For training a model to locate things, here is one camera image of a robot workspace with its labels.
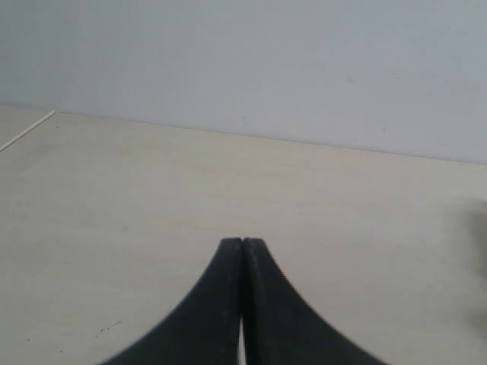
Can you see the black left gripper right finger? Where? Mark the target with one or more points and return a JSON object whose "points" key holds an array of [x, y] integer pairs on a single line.
{"points": [[279, 327]]}

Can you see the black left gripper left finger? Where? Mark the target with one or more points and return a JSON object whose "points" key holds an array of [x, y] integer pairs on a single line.
{"points": [[204, 327]]}

